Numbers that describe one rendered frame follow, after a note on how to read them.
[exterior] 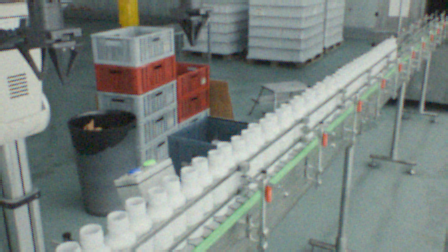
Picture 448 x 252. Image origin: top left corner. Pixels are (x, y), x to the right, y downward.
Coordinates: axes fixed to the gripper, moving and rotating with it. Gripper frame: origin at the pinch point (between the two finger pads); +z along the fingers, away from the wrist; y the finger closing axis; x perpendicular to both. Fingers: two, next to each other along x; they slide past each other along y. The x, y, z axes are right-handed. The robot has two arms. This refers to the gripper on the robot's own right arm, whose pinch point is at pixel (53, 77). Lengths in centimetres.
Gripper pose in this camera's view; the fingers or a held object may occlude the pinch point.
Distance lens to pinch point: 92.3
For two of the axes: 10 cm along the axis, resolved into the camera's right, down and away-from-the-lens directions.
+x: 4.9, -2.8, 8.2
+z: 0.0, 9.4, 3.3
